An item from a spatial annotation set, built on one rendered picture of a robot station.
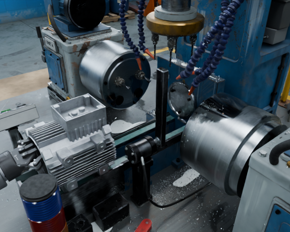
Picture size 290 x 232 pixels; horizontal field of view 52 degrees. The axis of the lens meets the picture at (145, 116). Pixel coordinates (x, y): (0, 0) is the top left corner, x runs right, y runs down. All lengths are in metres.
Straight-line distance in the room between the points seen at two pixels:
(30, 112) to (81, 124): 0.26
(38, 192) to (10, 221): 0.56
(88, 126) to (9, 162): 0.22
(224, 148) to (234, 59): 0.42
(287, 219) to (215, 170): 0.21
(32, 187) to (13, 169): 0.31
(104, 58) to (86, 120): 0.40
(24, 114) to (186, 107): 0.56
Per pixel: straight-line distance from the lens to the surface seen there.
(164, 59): 1.15
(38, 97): 1.67
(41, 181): 0.53
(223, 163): 0.77
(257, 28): 1.02
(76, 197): 0.92
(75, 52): 1.30
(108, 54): 1.17
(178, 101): 1.14
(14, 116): 1.02
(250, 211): 0.78
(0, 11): 6.42
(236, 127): 0.77
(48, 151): 0.80
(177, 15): 0.91
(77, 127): 0.82
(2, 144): 1.38
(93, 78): 1.18
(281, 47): 1.20
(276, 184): 0.69
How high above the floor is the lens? 1.57
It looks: 33 degrees down
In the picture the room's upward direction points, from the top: straight up
